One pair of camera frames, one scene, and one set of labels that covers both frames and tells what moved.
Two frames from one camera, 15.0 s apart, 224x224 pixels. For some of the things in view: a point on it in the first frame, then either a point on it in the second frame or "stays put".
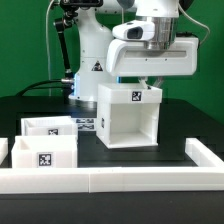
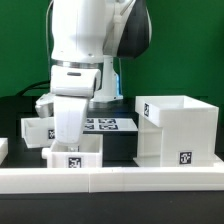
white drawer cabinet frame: x=128 y=115 → x=177 y=131
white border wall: x=113 y=179 stays put
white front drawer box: x=50 y=151 → x=88 y=153
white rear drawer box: x=49 y=126 stays put
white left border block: x=4 y=149 stays put
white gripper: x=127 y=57 → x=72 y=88
